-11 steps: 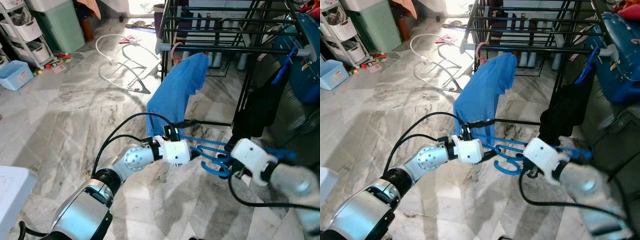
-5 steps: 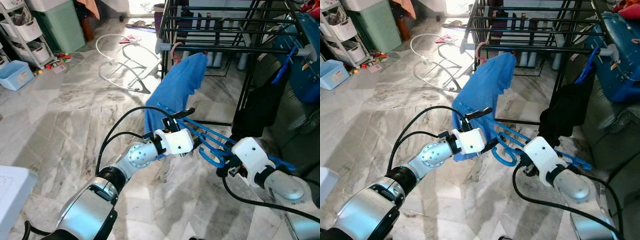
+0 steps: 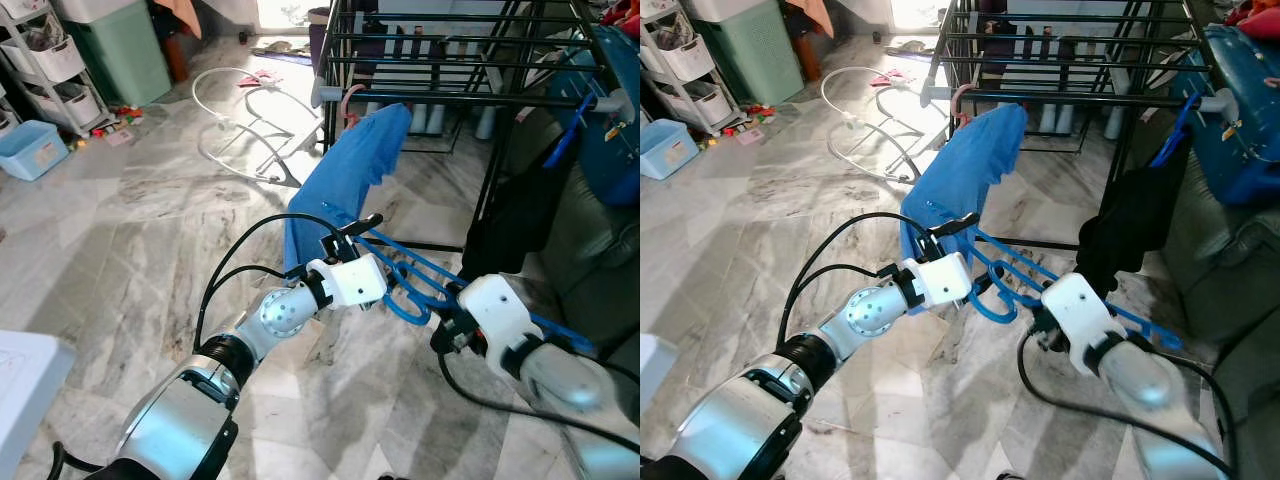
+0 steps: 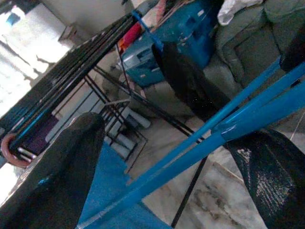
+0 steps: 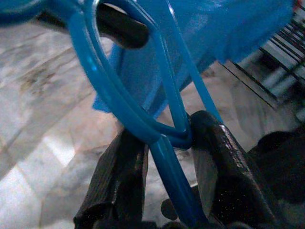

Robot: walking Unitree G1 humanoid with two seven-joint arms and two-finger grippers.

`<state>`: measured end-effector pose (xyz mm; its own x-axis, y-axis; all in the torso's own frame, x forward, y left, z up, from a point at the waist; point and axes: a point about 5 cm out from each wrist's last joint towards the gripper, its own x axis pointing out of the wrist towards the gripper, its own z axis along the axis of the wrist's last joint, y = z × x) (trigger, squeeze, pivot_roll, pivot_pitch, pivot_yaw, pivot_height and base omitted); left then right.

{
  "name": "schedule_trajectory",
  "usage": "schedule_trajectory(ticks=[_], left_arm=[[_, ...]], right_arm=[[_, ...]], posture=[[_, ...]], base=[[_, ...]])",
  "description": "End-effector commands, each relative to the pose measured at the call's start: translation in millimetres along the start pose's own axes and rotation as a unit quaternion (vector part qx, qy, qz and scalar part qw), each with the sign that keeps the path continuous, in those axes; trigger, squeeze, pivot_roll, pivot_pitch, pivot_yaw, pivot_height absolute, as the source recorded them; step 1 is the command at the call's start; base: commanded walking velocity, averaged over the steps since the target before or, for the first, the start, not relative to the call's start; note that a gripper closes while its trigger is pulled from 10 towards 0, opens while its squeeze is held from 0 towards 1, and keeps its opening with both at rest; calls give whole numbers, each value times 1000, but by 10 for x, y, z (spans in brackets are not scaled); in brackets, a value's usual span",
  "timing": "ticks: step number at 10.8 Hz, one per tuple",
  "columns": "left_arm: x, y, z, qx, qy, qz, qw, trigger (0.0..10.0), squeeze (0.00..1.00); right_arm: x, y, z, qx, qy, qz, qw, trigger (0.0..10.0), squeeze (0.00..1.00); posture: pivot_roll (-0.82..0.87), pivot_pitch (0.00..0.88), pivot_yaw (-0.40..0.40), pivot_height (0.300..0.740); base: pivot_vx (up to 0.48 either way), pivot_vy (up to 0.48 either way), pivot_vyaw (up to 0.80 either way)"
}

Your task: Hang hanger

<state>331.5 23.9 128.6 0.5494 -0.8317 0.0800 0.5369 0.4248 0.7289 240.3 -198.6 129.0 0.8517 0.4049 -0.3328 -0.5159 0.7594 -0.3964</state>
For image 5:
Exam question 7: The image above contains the black garment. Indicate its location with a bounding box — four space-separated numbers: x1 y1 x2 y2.
247 130 305 206

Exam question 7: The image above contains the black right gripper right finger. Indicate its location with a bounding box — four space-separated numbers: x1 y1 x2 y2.
190 111 277 229

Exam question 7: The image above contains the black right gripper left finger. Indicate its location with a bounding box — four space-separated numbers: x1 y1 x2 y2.
73 130 150 229

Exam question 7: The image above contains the blue plastic clothes hanger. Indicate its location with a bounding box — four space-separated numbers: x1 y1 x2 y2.
0 0 224 229

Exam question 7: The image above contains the bright blue garment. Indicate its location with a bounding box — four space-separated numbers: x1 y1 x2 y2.
91 0 294 119

